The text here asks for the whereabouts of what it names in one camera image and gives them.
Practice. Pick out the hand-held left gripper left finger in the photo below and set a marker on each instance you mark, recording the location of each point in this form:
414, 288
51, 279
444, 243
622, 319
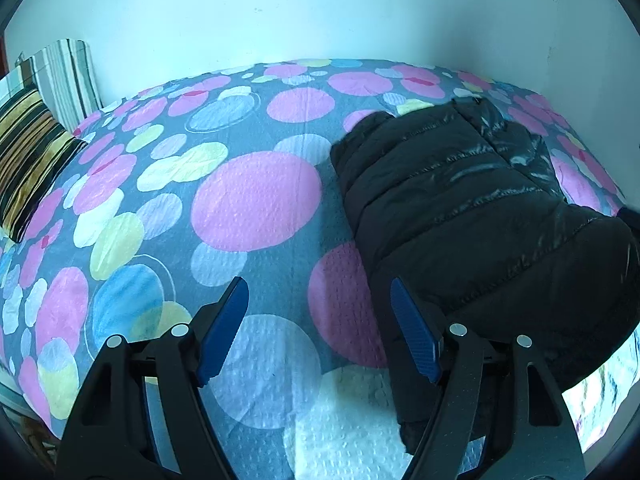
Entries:
220, 340

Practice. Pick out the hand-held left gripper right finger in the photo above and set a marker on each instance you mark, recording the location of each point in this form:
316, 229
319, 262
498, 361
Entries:
413, 335

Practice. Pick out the black puffer jacket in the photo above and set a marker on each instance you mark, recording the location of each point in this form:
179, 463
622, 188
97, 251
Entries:
475, 240

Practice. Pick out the dotted bed sheet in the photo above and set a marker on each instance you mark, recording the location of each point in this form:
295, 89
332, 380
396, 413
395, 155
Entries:
240, 200

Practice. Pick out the striped green white pillow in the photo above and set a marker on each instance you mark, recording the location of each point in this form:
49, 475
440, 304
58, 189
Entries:
60, 80

